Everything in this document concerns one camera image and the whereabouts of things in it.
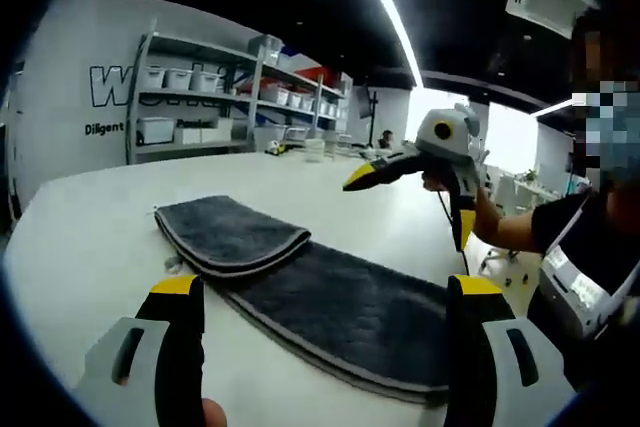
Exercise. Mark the grey towel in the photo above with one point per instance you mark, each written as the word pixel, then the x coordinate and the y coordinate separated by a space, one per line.
pixel 325 297

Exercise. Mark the person's left hand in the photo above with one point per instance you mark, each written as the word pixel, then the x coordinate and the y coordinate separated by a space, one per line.
pixel 214 414

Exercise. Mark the person's right hand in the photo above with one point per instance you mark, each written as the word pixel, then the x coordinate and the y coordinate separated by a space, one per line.
pixel 487 217

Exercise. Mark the stack of clear containers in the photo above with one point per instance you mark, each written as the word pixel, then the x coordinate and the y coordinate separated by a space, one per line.
pixel 316 149

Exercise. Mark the black monitor on stand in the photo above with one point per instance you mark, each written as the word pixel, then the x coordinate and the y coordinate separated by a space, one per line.
pixel 367 99

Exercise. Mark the white office chair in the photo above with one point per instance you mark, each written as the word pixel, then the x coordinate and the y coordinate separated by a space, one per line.
pixel 505 192
pixel 500 257

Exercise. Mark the small potted plant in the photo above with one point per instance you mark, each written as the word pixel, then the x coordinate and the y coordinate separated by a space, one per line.
pixel 531 176

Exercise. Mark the idle hand-held gripper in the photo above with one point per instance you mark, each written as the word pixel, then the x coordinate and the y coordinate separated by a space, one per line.
pixel 276 147

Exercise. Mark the white chest-worn device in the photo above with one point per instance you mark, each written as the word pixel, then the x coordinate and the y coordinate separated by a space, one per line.
pixel 575 287

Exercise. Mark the grey metal shelf rack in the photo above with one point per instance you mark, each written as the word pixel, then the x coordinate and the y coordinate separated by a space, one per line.
pixel 300 87
pixel 200 54

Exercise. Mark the person operator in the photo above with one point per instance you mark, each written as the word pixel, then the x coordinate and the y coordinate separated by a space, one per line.
pixel 545 217

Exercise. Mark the long ceiling light strip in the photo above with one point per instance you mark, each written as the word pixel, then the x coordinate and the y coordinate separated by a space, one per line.
pixel 395 22

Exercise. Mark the clear plastic storage bin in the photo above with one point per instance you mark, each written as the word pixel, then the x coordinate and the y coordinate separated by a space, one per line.
pixel 265 49

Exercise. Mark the group of white storage boxes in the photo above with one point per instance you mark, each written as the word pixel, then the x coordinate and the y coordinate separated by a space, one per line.
pixel 177 78

